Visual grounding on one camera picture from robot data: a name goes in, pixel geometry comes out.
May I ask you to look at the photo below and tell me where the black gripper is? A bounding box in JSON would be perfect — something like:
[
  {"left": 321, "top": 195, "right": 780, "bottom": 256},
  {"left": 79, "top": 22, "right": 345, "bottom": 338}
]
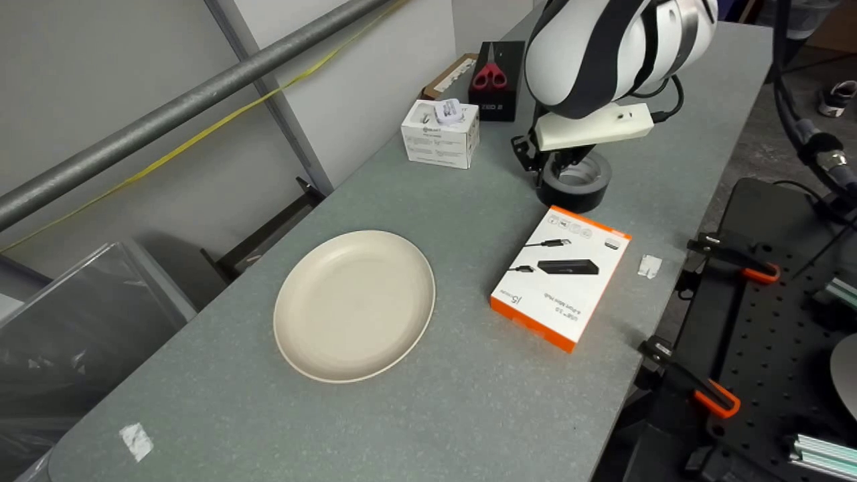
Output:
[{"left": 510, "top": 130, "right": 602, "bottom": 176}]

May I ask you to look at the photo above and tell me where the black tape roll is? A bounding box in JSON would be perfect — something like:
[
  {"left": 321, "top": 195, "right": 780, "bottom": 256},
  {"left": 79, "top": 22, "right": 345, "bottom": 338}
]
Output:
[{"left": 533, "top": 146, "right": 616, "bottom": 217}]

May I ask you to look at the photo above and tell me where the white round plate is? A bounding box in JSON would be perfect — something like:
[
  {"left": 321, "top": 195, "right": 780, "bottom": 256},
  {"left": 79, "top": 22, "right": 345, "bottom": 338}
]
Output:
[{"left": 272, "top": 228, "right": 439, "bottom": 389}]

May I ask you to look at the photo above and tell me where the black pack with red scissors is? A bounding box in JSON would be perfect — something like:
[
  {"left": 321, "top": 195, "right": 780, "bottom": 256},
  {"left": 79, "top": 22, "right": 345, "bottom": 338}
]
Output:
[{"left": 467, "top": 38, "right": 529, "bottom": 122}]

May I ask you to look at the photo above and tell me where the small white box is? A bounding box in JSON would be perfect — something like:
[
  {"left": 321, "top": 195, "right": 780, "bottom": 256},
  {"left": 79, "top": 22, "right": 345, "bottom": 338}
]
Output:
[{"left": 400, "top": 96, "right": 483, "bottom": 175}]

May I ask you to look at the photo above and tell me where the white orange USB hub box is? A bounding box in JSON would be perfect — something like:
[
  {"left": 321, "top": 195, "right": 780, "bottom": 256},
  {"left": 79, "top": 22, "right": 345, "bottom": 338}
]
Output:
[{"left": 489, "top": 203, "right": 635, "bottom": 357}]

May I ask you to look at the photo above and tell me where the wooden framed board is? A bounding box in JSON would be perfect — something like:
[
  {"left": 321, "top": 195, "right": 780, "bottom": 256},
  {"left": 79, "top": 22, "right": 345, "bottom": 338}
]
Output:
[{"left": 419, "top": 50, "right": 483, "bottom": 102}]

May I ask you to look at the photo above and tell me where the small white paper label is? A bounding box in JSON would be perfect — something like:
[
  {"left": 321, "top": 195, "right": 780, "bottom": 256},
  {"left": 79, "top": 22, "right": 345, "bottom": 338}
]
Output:
[
  {"left": 116, "top": 420, "right": 158, "bottom": 465},
  {"left": 635, "top": 252, "right": 667, "bottom": 278}
]

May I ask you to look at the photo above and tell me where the black orange bar clamp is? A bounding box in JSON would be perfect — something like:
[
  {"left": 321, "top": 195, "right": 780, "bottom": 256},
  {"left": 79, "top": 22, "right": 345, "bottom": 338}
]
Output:
[
  {"left": 687, "top": 231, "right": 784, "bottom": 290},
  {"left": 637, "top": 335, "right": 744, "bottom": 424}
]

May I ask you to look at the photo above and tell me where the black perforated breadboard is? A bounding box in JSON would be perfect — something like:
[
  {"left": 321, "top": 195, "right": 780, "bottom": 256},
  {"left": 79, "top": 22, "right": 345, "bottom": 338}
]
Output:
[{"left": 625, "top": 175, "right": 857, "bottom": 482}]

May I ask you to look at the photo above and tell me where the grey metal pipe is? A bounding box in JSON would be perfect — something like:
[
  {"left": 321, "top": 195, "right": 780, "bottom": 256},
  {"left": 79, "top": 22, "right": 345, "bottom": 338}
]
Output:
[{"left": 0, "top": 0, "right": 396, "bottom": 233}]

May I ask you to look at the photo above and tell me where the aluminium extrusion bar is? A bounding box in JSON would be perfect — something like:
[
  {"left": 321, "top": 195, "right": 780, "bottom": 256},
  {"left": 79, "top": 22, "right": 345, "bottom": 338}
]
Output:
[{"left": 789, "top": 432, "right": 857, "bottom": 482}]

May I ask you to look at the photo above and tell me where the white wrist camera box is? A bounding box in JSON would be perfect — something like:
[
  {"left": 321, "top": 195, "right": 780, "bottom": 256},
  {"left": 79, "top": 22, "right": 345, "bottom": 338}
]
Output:
[{"left": 533, "top": 98, "right": 657, "bottom": 154}]

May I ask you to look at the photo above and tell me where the black cable bundle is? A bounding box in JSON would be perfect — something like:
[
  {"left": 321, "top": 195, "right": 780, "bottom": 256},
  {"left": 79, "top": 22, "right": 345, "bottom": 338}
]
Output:
[{"left": 768, "top": 0, "right": 857, "bottom": 224}]

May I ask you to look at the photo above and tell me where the yellow cord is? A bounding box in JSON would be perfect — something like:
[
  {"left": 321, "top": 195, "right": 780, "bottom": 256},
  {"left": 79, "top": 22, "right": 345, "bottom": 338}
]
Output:
[{"left": 0, "top": 0, "right": 414, "bottom": 256}]

